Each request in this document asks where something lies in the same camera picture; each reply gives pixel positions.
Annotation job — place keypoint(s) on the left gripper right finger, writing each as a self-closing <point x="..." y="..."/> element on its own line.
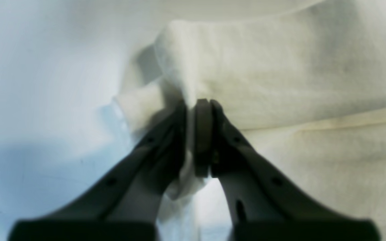
<point x="264" y="204"/>

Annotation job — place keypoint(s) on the white printed T-shirt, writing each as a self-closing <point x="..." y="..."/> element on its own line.
<point x="306" y="87"/>

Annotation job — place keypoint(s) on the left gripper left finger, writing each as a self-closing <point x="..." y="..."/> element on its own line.
<point x="123" y="205"/>

